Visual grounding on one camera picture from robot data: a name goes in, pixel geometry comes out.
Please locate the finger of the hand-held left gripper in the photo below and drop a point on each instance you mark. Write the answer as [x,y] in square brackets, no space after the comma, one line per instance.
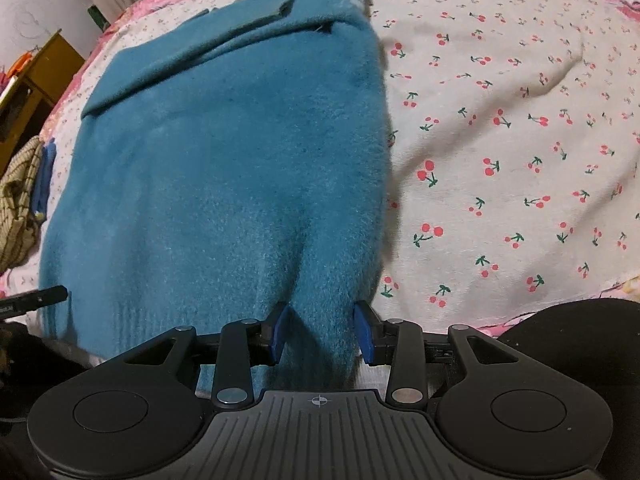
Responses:
[45,296]

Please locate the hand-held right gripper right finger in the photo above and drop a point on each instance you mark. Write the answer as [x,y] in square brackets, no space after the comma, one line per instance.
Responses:
[362,332]

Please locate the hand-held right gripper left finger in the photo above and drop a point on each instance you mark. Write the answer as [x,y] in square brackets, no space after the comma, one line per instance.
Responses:
[277,332]

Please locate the teal knit sweater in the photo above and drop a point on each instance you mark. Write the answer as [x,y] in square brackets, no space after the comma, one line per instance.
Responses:
[225,160]

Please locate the beige brown striped sweater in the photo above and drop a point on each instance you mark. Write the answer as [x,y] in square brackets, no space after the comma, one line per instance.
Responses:
[17,195]

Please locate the small blue cloth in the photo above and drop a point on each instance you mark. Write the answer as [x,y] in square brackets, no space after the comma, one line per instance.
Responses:
[45,170]

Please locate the person's dark clothing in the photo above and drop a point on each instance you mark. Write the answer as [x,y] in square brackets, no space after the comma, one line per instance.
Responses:
[590,340]

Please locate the wooden desk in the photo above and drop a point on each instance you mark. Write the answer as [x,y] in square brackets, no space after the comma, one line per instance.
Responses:
[50,65]

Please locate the orange item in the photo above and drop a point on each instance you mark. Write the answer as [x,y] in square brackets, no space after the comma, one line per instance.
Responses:
[20,65]

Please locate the cherry print bed sheet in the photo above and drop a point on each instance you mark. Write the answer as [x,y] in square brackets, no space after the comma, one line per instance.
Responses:
[500,110]

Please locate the green bag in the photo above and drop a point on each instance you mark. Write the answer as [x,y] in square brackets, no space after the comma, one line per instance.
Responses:
[97,17]

